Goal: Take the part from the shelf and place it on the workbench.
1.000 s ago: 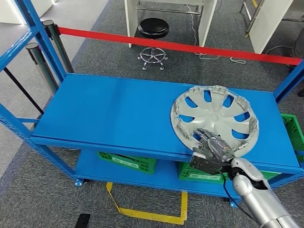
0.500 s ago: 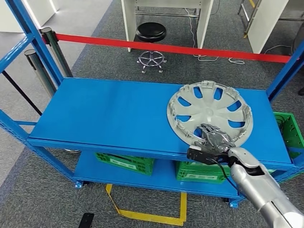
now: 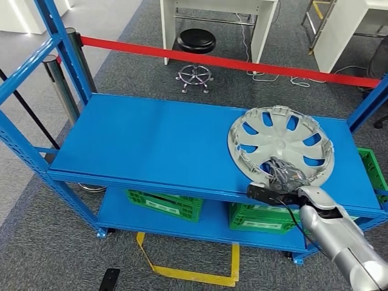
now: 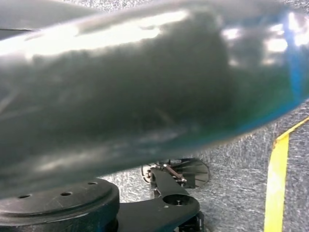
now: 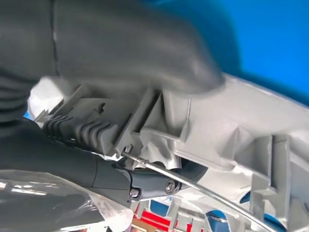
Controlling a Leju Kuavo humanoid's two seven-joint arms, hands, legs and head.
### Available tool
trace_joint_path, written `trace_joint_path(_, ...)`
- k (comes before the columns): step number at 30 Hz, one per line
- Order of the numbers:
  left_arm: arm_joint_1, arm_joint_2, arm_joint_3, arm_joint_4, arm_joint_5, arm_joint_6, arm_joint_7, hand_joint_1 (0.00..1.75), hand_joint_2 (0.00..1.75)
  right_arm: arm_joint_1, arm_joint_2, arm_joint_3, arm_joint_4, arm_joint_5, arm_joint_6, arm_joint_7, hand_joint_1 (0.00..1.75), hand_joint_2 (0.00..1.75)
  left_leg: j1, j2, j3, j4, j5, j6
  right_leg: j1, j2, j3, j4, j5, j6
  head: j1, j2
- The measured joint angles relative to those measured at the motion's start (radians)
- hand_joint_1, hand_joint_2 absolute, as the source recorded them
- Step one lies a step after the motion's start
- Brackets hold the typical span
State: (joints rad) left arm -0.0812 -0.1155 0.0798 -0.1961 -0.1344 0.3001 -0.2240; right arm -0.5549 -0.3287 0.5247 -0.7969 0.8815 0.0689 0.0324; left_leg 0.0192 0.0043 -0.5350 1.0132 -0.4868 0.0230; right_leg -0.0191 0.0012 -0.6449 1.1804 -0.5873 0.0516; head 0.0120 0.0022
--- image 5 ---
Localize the blue metal shelf rack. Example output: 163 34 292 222
142 0 309 232

